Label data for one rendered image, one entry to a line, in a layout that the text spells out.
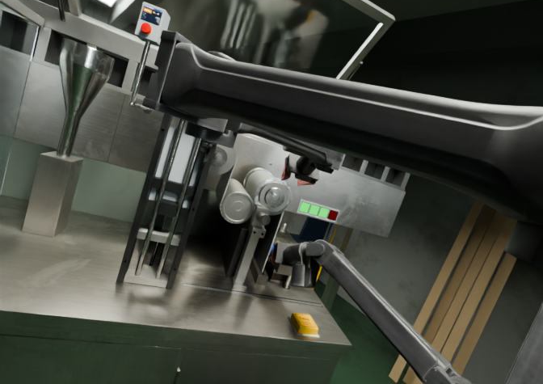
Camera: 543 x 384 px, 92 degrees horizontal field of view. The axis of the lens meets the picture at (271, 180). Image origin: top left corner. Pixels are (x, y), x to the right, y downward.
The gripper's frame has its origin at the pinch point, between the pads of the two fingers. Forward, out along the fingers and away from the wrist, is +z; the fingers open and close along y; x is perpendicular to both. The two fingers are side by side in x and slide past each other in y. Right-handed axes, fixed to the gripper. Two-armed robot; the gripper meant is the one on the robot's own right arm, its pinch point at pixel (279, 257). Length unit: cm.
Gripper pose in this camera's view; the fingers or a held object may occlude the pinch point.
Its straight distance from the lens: 98.3
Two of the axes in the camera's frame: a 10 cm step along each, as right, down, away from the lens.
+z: -4.0, 3.4, 8.5
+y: 9.1, 2.8, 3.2
